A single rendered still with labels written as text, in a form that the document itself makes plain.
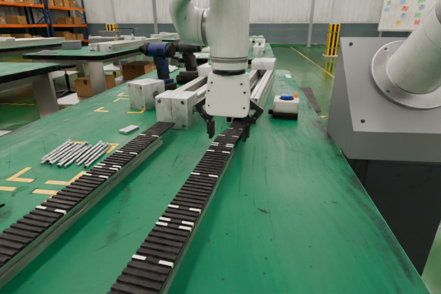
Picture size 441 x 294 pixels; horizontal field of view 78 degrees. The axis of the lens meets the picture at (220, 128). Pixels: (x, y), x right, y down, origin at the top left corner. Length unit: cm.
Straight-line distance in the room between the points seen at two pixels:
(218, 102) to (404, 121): 42
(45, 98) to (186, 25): 212
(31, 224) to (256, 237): 31
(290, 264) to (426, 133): 46
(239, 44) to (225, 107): 14
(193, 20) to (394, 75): 47
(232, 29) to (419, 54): 37
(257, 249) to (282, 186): 17
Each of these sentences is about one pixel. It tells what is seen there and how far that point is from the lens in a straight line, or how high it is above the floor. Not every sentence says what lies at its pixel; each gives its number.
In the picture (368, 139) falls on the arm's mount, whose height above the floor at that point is 83.
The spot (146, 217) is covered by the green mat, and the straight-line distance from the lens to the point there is 48.
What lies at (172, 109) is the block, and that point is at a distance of 81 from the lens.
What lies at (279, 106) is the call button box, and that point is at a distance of 91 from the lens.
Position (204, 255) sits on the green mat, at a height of 78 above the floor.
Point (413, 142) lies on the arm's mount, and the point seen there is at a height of 83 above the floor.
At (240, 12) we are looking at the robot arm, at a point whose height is 109.
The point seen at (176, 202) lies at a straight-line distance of 44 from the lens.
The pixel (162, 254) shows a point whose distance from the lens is 36.
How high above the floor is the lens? 107
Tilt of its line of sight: 21 degrees down
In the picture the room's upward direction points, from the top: straight up
